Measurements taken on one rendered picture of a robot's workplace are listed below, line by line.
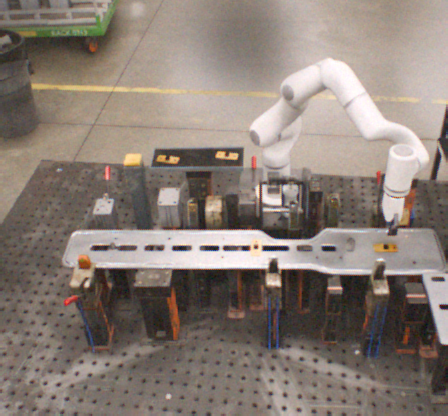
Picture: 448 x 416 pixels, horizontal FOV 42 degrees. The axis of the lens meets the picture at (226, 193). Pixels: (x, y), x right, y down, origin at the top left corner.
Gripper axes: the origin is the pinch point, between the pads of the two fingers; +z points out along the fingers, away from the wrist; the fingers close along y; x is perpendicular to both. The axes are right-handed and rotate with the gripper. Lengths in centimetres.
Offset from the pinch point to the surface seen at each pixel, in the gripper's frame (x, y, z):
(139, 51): -163, -357, 113
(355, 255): -11.2, 3.8, 11.9
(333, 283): -20.0, 16.1, 12.8
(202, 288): -67, 6, 28
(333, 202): -18.0, -14.6, 2.8
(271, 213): -40.8, -22.2, 15.4
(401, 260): 4.6, 6.1, 11.9
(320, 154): -4, -191, 113
